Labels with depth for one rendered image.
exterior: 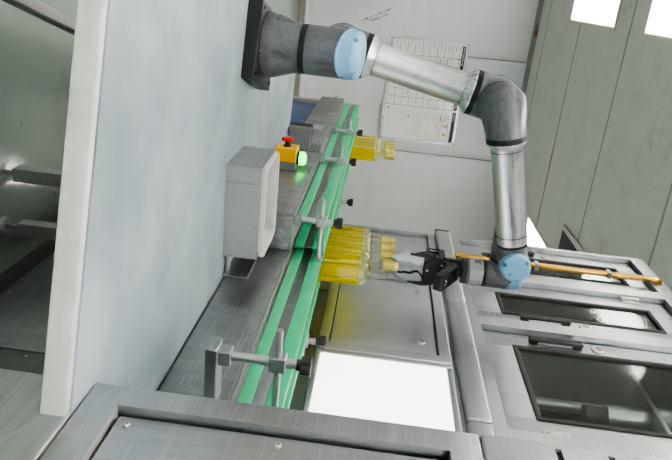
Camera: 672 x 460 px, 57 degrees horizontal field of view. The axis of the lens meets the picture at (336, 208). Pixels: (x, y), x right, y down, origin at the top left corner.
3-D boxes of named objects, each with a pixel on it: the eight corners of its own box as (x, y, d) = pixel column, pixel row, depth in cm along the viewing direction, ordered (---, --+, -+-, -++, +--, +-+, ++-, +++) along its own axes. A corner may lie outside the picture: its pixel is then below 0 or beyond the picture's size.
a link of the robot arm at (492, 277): (521, 256, 176) (515, 283, 179) (482, 252, 177) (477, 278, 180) (526, 268, 169) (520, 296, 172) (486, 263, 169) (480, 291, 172)
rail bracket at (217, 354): (169, 412, 102) (304, 431, 101) (169, 323, 96) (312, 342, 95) (178, 394, 107) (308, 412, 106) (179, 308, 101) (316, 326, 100)
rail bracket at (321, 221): (291, 258, 163) (338, 264, 162) (295, 198, 157) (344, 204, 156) (292, 254, 165) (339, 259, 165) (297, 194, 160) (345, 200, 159)
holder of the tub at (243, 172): (222, 276, 145) (255, 281, 145) (226, 164, 136) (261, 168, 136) (239, 248, 161) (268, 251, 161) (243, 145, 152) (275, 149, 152)
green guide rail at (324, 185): (295, 222, 164) (325, 226, 164) (296, 218, 164) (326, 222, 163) (345, 104, 328) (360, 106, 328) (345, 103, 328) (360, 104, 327)
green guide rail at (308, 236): (293, 248, 166) (323, 251, 166) (294, 244, 166) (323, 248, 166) (343, 118, 331) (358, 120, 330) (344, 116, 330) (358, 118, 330)
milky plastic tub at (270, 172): (224, 257, 143) (261, 261, 143) (227, 163, 136) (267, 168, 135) (241, 229, 160) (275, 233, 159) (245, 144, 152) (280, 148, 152)
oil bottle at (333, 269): (289, 277, 168) (367, 287, 167) (290, 258, 166) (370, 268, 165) (292, 268, 174) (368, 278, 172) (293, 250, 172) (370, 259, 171)
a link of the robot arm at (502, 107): (532, 85, 139) (541, 283, 154) (525, 78, 149) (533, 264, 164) (479, 92, 141) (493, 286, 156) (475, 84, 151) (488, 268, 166)
